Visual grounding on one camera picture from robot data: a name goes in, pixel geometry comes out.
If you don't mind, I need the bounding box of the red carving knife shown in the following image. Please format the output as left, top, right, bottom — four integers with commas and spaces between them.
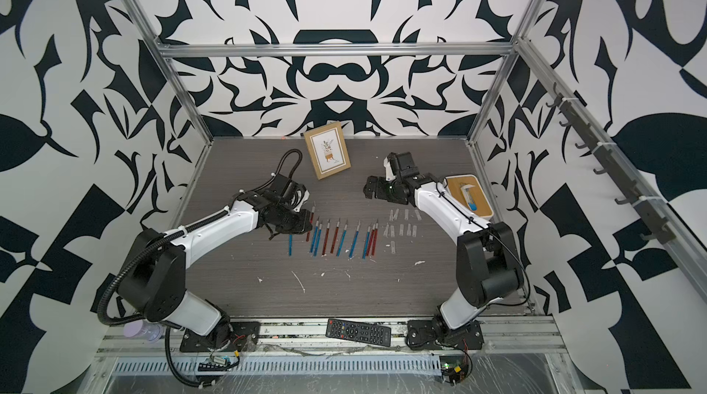
321, 219, 331, 256
365, 223, 377, 257
369, 220, 379, 257

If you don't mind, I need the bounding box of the red knife capped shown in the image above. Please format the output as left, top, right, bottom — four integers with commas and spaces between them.
330, 219, 341, 254

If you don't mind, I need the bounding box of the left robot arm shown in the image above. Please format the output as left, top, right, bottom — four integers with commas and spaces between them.
97, 174, 312, 337

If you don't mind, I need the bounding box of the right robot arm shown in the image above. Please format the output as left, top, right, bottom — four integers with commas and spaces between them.
363, 152, 526, 333

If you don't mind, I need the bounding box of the white box with wooden lid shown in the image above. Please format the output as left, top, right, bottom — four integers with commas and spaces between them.
443, 174, 495, 220

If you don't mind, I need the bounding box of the black remote control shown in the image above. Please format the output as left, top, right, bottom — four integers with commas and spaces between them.
325, 319, 392, 347

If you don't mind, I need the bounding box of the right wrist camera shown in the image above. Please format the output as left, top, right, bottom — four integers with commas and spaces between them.
384, 158, 396, 182

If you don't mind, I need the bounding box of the wooden picture frame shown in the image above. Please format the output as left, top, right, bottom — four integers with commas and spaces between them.
304, 122, 351, 180

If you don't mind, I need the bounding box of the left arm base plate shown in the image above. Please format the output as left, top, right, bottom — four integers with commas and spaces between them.
180, 321, 261, 353

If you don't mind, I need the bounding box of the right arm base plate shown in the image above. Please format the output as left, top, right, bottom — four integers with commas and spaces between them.
405, 317, 484, 351

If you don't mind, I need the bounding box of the white cable duct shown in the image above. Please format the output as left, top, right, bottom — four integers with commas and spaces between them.
112, 355, 443, 377

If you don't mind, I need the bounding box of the black wall hook rail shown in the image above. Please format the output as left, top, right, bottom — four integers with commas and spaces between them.
548, 92, 678, 245

